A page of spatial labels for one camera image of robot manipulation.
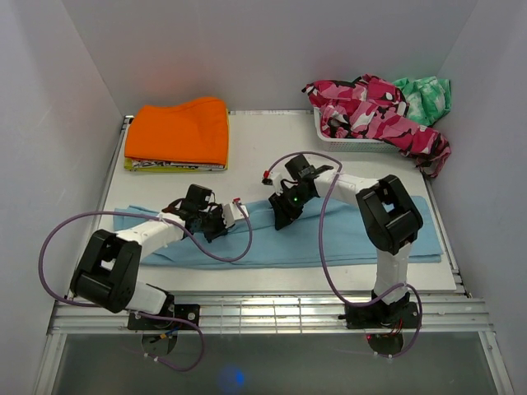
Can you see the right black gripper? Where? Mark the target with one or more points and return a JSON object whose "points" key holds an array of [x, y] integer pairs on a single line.
{"points": [[283, 214]]}

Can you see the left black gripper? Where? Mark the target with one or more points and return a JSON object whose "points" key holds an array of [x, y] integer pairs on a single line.
{"points": [[221, 230]]}

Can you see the light blue trousers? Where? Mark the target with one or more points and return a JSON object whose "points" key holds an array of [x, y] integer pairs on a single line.
{"points": [[257, 244]]}

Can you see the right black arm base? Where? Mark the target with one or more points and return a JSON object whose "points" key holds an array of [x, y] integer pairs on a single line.
{"points": [[406, 317]]}

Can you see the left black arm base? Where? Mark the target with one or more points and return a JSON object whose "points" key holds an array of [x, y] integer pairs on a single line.
{"points": [[172, 317]]}

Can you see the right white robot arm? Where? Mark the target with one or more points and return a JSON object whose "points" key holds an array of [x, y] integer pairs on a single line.
{"points": [[391, 219]]}

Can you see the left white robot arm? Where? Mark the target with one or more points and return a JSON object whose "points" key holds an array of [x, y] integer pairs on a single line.
{"points": [[107, 274]]}

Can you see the folded orange trousers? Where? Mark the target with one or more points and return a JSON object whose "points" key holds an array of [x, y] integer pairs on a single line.
{"points": [[196, 132]]}

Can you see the folded yellow patterned trousers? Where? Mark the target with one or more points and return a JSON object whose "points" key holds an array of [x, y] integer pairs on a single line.
{"points": [[154, 165]]}

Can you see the pink camouflage trousers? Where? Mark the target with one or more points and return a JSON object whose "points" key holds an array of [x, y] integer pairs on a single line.
{"points": [[372, 108]]}

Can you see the green tie-dye trousers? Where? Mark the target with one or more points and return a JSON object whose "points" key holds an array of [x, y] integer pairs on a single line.
{"points": [[428, 98]]}

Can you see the white plastic basket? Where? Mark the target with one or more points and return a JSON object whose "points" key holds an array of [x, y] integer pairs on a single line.
{"points": [[348, 144]]}

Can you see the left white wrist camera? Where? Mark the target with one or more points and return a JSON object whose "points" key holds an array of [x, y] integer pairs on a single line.
{"points": [[234, 212]]}

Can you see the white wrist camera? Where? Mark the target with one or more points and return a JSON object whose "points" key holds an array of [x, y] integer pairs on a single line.
{"points": [[234, 212], [274, 179]]}

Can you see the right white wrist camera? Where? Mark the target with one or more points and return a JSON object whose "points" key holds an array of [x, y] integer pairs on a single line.
{"points": [[274, 179]]}

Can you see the aluminium mounting rail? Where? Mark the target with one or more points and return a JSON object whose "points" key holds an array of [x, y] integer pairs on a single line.
{"points": [[277, 314]]}

